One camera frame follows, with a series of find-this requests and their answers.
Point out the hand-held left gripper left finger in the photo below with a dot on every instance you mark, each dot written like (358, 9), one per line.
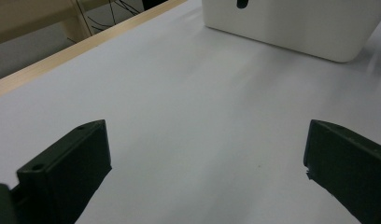
(65, 174)

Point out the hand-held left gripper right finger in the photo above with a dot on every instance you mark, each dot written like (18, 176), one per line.
(350, 168)

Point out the white plastic storage box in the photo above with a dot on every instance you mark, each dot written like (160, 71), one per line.
(297, 25)

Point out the light wooden table frame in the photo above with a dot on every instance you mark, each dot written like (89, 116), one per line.
(26, 21)

